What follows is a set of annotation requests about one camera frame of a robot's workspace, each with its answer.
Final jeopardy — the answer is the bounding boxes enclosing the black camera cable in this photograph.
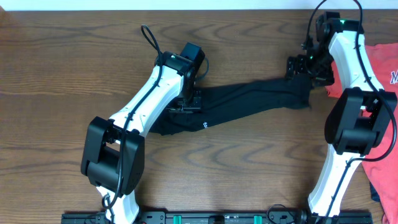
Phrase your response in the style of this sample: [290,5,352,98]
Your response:
[101,24,210,215]
[301,0,398,218]

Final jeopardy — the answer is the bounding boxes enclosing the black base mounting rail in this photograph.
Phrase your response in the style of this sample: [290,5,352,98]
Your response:
[61,209,373,224]

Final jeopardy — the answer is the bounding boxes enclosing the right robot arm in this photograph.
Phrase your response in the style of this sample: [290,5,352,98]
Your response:
[285,12,397,223]

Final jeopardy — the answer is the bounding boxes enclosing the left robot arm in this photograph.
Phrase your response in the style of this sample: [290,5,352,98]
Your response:
[81,51,206,223]

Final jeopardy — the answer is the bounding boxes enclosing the black t-shirt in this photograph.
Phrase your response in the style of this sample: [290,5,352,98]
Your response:
[150,76,312,136]

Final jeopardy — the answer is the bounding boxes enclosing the red t-shirt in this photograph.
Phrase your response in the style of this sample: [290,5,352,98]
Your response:
[322,44,397,223]

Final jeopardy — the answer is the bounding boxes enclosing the black right camera cable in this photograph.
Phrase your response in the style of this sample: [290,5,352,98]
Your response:
[301,0,398,218]

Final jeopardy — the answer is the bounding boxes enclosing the black left camera cable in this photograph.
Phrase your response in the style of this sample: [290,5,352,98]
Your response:
[101,24,210,215]

